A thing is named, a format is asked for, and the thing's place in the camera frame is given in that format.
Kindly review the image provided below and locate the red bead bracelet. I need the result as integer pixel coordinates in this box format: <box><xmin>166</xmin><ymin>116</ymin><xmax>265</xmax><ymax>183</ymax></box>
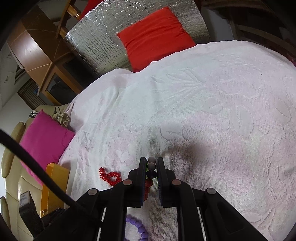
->
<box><xmin>98</xmin><ymin>166</ymin><xmax>123</xmax><ymax>187</ymax></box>

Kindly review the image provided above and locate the purple bead bracelet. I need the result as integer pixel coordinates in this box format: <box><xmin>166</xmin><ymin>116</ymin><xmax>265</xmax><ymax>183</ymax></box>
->
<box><xmin>123</xmin><ymin>214</ymin><xmax>150</xmax><ymax>241</ymax></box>

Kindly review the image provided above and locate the multicolour bead bracelet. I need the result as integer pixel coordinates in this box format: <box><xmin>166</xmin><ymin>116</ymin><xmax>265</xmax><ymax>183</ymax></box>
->
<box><xmin>142</xmin><ymin>151</ymin><xmax>157</xmax><ymax>202</ymax></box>

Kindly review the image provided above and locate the orange cardboard tray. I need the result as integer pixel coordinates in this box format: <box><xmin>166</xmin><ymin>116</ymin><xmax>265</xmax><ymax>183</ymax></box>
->
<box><xmin>40</xmin><ymin>162</ymin><xmax>70</xmax><ymax>218</ymax></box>

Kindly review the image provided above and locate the beige leather sofa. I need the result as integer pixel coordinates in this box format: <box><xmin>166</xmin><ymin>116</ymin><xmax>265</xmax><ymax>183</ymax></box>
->
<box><xmin>0</xmin><ymin>103</ymin><xmax>70</xmax><ymax>241</ymax></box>

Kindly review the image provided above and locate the magenta pillow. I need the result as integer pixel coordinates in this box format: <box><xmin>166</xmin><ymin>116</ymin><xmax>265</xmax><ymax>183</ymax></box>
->
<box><xmin>18</xmin><ymin>109</ymin><xmax>76</xmax><ymax>187</ymax></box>

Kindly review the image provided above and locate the crumpled beige cloth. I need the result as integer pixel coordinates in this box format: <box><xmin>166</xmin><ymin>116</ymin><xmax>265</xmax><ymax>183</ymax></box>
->
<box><xmin>51</xmin><ymin>106</ymin><xmax>70</xmax><ymax>128</ymax></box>

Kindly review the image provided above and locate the white pink bedspread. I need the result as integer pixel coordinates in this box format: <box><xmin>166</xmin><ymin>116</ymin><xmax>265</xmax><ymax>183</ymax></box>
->
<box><xmin>59</xmin><ymin>41</ymin><xmax>295</xmax><ymax>240</ymax></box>

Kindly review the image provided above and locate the brown wooden cabinet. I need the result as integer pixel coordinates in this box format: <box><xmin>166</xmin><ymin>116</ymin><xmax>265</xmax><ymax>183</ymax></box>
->
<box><xmin>7</xmin><ymin>6</ymin><xmax>96</xmax><ymax>105</ymax></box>

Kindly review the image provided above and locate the silver insulated foil panel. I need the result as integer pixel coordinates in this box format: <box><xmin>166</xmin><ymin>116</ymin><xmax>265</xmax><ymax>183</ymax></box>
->
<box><xmin>65</xmin><ymin>1</ymin><xmax>210</xmax><ymax>76</ymax></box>

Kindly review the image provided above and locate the red pillow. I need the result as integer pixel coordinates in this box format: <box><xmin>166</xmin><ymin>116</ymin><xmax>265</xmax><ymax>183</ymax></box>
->
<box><xmin>117</xmin><ymin>7</ymin><xmax>196</xmax><ymax>72</ymax></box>

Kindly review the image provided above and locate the black cable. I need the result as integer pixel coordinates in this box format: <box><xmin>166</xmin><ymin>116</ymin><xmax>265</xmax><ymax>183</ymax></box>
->
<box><xmin>0</xmin><ymin>128</ymin><xmax>82</xmax><ymax>209</ymax></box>

